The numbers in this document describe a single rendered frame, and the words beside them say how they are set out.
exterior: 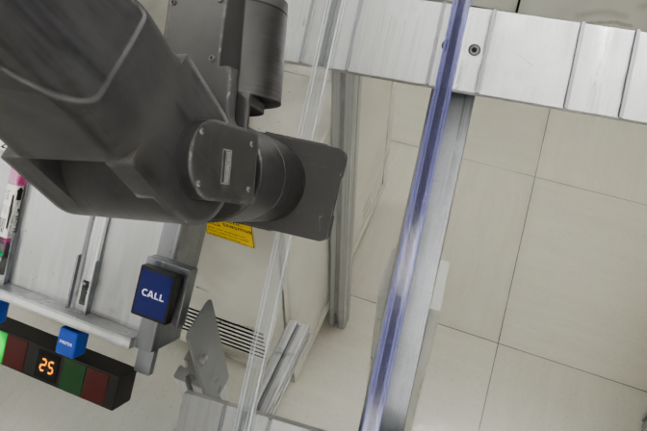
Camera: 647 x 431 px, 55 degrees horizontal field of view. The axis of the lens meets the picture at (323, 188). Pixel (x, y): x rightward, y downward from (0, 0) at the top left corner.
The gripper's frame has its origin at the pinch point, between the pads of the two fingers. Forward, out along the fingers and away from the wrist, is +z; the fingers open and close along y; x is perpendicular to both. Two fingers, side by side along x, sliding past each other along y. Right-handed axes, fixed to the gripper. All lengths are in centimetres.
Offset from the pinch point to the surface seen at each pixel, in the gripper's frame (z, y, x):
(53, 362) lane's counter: 13.1, 26.0, 25.2
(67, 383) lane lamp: 13.1, 23.7, 27.0
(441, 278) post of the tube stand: 9.6, -13.6, 5.4
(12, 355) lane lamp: 13.5, 31.5, 26.0
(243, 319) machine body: 66, 20, 28
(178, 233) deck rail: 8.5, 12.8, 7.1
